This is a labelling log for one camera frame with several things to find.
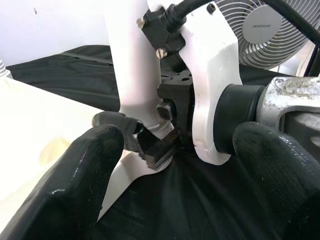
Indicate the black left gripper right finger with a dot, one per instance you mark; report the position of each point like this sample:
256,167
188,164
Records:
287,187

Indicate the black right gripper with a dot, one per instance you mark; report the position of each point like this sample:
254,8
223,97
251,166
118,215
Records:
183,105

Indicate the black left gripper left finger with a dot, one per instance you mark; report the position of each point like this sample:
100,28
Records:
70,195

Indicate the white plastic table top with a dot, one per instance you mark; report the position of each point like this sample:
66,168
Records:
37,125

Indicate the black table cloth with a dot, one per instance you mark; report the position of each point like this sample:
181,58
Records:
187,200

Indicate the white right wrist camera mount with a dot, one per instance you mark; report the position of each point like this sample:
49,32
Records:
215,62

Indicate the white pedestal fan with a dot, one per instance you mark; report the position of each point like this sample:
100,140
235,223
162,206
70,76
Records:
262,22

